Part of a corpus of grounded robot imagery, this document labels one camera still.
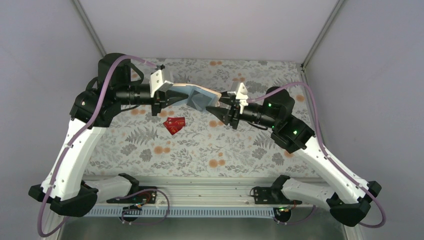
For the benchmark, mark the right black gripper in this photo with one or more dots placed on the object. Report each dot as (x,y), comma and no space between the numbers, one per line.
(234,112)

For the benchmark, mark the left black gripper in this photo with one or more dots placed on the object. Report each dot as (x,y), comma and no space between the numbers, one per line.
(156,103)

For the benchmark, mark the red credit card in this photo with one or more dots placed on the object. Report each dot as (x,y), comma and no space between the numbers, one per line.
(177,122)
(174,129)

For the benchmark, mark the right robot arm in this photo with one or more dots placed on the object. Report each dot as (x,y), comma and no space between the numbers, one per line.
(347,196)

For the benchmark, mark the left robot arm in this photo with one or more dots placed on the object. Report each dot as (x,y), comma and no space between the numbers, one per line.
(91,115)

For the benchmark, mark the floral patterned table mat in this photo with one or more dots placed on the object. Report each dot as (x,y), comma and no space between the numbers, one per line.
(139,144)

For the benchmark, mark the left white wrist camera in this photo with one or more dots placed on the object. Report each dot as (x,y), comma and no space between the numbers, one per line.
(160,80)

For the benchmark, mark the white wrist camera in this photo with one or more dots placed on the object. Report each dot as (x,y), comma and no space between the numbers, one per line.
(160,80)
(239,92)

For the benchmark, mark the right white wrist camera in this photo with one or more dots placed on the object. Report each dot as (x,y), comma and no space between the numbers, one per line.
(239,92)

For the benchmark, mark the aluminium mounting rail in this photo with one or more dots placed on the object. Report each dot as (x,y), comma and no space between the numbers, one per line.
(214,193)

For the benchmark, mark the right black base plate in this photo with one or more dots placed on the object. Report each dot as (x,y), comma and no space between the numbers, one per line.
(270,196)

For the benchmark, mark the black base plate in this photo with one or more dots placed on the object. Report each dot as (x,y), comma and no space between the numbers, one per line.
(145,195)
(270,196)

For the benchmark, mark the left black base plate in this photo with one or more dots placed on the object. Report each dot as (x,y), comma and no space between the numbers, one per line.
(145,195)

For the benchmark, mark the grey slotted cable duct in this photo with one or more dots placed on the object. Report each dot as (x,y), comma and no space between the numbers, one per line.
(183,212)

